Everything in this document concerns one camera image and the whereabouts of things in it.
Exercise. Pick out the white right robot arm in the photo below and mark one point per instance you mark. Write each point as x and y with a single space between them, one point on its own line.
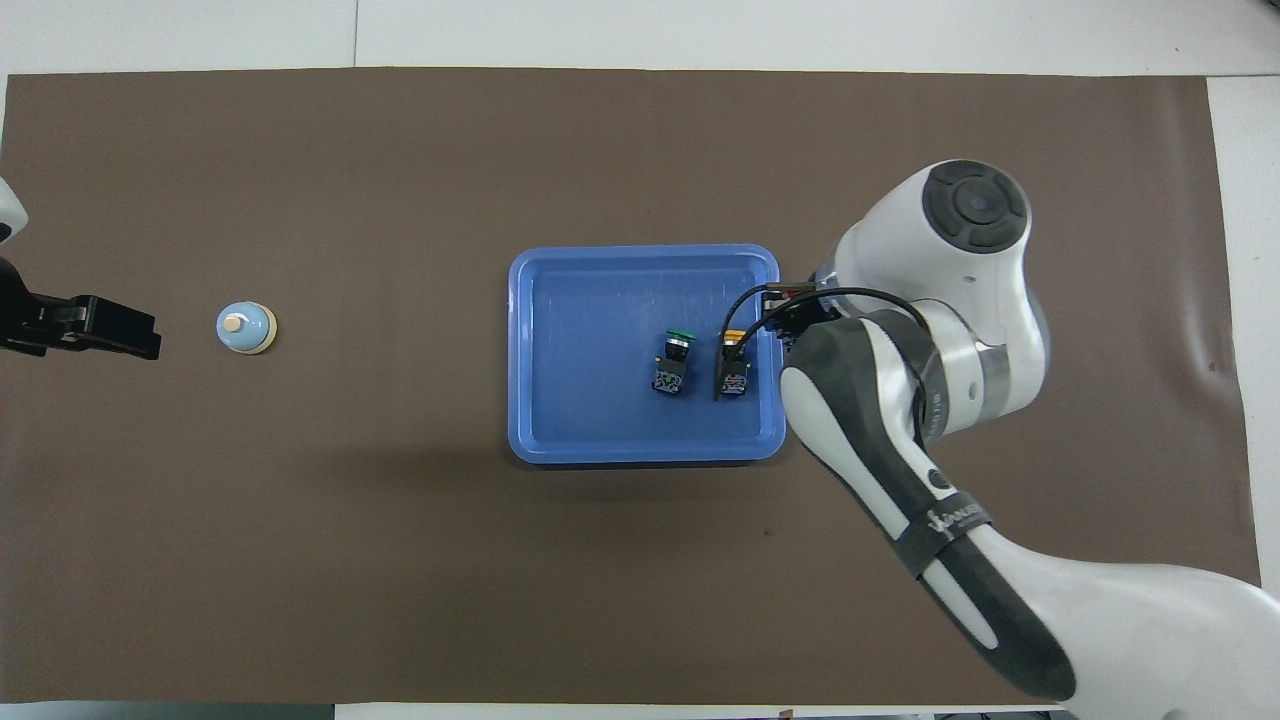
980 300

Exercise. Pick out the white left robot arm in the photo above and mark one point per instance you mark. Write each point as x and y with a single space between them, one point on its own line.
8 215

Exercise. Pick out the blue plastic tray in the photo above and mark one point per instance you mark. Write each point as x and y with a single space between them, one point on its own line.
590 380

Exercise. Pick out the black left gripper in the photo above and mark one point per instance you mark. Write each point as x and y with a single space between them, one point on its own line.
40 322

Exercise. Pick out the green push button switch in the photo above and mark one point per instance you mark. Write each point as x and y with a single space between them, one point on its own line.
668 378

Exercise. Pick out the yellow push button switch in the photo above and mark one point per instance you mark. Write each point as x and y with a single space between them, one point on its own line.
737 380

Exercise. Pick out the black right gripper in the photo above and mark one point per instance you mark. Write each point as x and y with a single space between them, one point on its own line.
808 315

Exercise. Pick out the brown table mat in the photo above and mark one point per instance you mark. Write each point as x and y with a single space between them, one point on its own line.
400 550

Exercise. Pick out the light blue service bell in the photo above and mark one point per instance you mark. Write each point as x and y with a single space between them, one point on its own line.
243 330

